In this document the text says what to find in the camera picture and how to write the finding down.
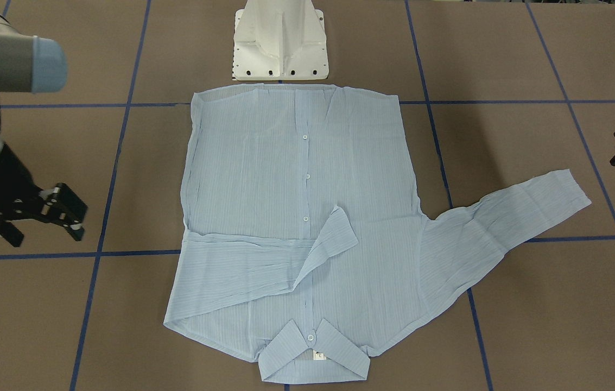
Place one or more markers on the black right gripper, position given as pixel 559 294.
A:
pixel 7 182

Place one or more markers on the light blue button shirt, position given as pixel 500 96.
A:
pixel 305 249

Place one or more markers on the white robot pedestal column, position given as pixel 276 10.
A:
pixel 279 41

